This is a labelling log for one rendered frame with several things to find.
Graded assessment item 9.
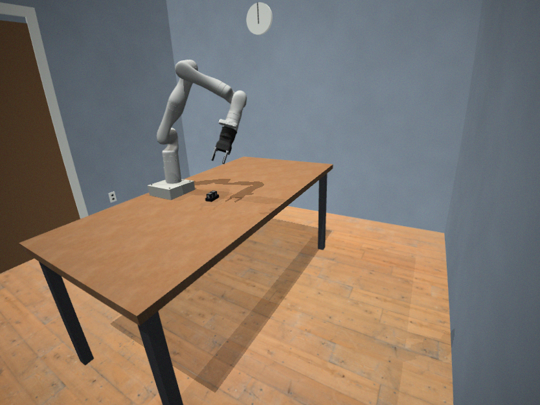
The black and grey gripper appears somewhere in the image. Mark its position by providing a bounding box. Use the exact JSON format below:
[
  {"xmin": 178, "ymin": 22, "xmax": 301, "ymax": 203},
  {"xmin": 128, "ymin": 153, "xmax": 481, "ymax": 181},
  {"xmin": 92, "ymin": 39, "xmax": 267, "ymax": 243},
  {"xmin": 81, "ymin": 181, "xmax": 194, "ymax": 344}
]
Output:
[{"xmin": 211, "ymin": 118, "xmax": 239, "ymax": 164}]

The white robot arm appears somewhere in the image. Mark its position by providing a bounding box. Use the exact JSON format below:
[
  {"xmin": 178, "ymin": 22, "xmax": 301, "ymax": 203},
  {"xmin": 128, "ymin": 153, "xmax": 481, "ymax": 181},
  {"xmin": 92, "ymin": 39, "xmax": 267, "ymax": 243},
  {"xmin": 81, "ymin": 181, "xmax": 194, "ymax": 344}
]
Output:
[{"xmin": 157, "ymin": 60, "xmax": 247, "ymax": 184}]

